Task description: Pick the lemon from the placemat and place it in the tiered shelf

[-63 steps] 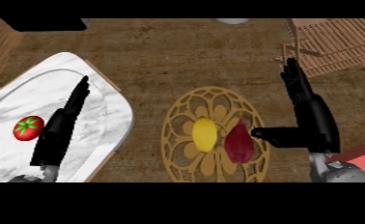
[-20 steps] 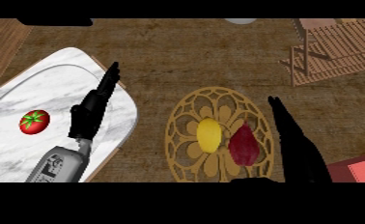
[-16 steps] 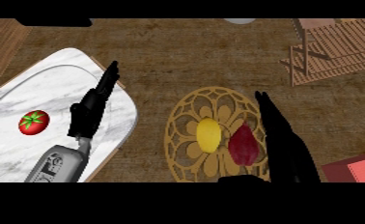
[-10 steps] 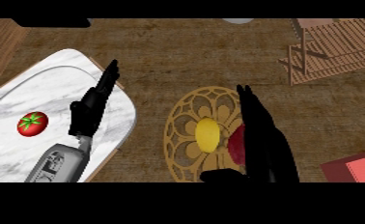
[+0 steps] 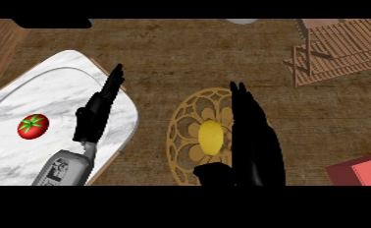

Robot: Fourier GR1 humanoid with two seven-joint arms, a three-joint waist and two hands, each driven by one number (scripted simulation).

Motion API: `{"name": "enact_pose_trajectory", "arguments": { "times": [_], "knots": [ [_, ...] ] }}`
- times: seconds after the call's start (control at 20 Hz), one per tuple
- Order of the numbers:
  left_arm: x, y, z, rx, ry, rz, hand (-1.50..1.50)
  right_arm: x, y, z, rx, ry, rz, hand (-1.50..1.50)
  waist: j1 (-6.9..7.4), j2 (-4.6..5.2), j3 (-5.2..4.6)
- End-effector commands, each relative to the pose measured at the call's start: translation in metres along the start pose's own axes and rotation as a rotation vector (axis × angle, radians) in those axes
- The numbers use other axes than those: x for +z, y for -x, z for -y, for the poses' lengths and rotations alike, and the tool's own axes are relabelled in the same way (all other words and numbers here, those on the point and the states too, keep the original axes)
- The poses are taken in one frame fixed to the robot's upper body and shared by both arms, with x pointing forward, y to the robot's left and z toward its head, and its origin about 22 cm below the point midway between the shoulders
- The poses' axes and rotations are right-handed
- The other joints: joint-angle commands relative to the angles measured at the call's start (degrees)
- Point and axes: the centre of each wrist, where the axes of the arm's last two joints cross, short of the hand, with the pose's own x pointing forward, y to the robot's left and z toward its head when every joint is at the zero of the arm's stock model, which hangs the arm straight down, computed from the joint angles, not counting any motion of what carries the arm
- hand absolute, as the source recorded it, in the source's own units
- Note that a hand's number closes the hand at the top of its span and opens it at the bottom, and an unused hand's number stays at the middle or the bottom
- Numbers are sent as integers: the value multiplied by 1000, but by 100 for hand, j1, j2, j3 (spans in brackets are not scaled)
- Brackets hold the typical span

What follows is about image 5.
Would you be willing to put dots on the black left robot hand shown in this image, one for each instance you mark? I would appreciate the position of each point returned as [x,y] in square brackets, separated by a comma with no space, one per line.
[94,114]

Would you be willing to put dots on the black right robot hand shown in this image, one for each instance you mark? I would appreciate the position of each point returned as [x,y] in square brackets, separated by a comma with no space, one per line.
[253,140]

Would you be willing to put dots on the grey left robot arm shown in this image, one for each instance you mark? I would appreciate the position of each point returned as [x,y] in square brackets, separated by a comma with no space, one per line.
[65,169]

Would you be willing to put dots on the yellow lemon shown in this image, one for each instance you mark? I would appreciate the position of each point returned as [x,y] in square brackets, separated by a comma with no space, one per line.
[211,137]

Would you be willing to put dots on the gold round openwork placemat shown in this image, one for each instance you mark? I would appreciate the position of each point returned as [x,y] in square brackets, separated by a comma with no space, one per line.
[190,133]

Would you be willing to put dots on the brown wooden tiered shelf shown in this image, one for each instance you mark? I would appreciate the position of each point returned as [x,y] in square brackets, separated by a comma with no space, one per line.
[333,50]

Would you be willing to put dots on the white marble cutting board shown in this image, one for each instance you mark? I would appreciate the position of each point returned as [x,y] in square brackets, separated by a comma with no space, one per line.
[53,114]

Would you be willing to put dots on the red tomato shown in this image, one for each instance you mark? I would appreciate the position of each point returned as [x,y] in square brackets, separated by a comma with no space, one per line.
[32,126]

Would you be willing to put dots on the red box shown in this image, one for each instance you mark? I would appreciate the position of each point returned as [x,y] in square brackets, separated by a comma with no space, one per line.
[352,171]

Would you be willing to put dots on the black appliance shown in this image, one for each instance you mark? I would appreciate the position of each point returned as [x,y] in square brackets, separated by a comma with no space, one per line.
[53,23]

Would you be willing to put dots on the pale grey round object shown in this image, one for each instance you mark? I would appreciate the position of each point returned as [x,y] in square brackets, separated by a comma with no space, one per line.
[241,21]

